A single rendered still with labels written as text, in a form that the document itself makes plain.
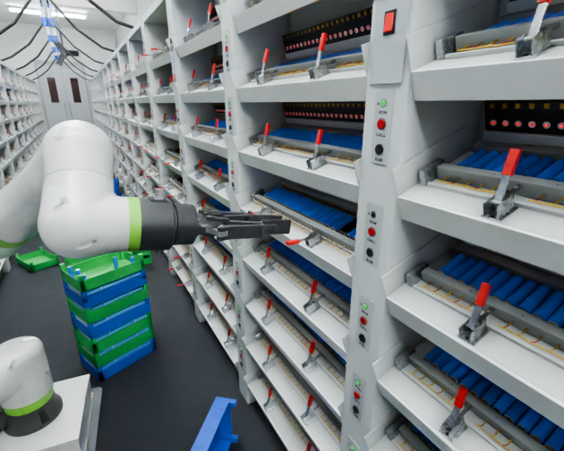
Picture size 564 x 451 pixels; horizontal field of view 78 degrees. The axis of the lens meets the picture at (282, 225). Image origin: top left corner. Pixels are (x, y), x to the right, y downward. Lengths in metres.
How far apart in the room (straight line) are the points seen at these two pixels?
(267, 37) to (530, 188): 0.93
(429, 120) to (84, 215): 0.57
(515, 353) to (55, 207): 0.69
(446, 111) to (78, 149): 0.61
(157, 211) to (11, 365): 0.73
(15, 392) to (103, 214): 0.76
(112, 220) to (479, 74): 0.55
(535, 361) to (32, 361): 1.15
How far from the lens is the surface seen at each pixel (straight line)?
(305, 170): 0.85
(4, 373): 1.22
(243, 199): 1.25
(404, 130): 0.62
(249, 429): 1.65
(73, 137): 0.65
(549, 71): 0.52
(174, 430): 1.70
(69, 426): 1.31
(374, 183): 0.67
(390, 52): 0.65
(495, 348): 0.63
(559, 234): 0.53
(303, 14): 1.25
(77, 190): 0.61
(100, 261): 1.97
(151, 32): 2.59
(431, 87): 0.60
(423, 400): 0.79
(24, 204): 0.81
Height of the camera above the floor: 1.25
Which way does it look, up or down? 19 degrees down
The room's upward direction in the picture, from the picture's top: straight up
